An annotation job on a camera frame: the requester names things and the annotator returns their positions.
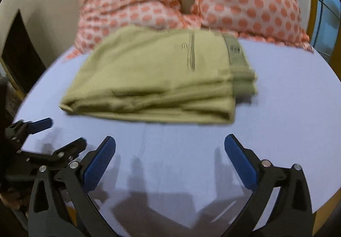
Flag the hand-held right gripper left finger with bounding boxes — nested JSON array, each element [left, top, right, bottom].
[[28, 135, 117, 237]]

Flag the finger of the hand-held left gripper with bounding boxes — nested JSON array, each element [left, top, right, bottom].
[[19, 138, 87, 171], [4, 118, 53, 153]]

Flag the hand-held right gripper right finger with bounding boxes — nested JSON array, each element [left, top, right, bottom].
[[224, 134, 314, 237]]

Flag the olive green pants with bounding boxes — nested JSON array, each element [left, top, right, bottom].
[[59, 26, 258, 125]]

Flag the dark wooden furniture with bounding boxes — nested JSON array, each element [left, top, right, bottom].
[[1, 9, 46, 94]]

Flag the blue glass window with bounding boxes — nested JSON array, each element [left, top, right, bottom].
[[310, 0, 341, 62]]

